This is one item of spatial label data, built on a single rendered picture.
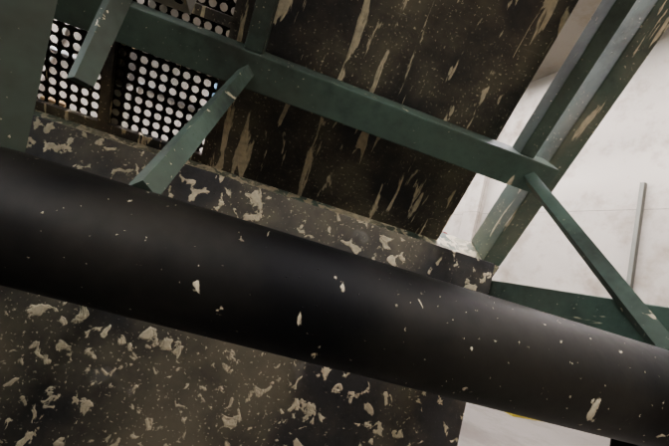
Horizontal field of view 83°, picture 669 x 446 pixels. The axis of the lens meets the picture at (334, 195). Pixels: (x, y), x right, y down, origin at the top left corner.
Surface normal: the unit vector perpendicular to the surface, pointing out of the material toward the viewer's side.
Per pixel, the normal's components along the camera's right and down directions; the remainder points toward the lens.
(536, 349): 0.28, -0.40
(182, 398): 0.21, -0.13
